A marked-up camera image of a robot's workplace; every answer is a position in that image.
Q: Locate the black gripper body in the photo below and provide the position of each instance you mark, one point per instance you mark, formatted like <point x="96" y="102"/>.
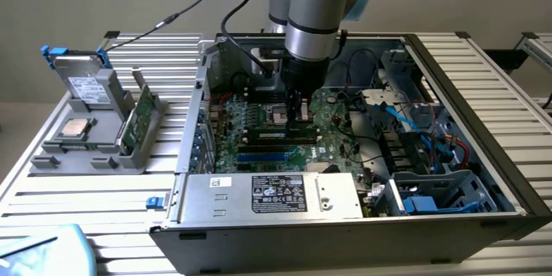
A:
<point x="306" y="74"/>

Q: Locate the green RAM stick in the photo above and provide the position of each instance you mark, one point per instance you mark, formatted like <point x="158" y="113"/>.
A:
<point x="267" y="133"/>

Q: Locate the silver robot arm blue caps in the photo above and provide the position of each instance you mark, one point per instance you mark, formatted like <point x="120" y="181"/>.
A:
<point x="311" y="14"/>

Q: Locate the CPU socket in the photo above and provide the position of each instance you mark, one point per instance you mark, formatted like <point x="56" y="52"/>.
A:
<point x="276" y="115"/>

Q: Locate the green motherboard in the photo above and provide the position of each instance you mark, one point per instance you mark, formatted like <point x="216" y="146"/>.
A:
<point x="336" y="146"/>

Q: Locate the black expansion slot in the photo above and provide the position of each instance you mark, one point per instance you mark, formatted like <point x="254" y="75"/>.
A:
<point x="259" y="149"/>

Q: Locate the blue expansion slot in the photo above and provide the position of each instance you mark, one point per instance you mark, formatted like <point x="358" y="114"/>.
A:
<point x="259" y="158"/>

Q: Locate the silver chipset heatsink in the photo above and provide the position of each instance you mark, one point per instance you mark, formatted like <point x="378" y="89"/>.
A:
<point x="319" y="168"/>

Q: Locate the metal drive cage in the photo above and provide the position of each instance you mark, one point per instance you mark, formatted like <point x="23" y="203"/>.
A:
<point x="399" y="72"/>

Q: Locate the silver power supply unit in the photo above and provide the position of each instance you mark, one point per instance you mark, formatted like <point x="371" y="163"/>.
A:
<point x="242" y="205"/>

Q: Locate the green graphics card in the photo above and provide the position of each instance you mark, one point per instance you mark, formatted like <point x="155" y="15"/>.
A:
<point x="140" y="117"/>

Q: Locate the blue plastic disk carrier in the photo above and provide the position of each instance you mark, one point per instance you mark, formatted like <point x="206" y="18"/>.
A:
<point x="418" y="205"/>

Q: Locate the open black PC case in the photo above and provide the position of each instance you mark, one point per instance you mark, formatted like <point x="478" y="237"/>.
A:
<point x="302" y="247"/>

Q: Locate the gray metal disk bay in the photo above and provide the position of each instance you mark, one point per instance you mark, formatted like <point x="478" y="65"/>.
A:
<point x="462" y="185"/>

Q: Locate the blue case latch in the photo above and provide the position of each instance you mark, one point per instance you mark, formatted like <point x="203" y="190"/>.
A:
<point x="155" y="202"/>

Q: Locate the silver CPU chip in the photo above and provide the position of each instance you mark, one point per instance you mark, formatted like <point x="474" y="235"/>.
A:
<point x="78" y="127"/>

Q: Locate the gray parts rack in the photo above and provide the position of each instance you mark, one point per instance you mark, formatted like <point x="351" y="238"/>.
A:
<point x="78" y="163"/>

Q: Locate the teal plastic object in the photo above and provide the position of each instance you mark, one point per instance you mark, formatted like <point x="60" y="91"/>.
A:
<point x="52" y="256"/>

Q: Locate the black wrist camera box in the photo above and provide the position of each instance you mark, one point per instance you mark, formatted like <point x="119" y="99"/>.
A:
<point x="271" y="55"/>

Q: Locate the hard disk with blue bracket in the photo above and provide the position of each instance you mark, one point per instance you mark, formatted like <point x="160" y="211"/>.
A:
<point x="86" y="87"/>

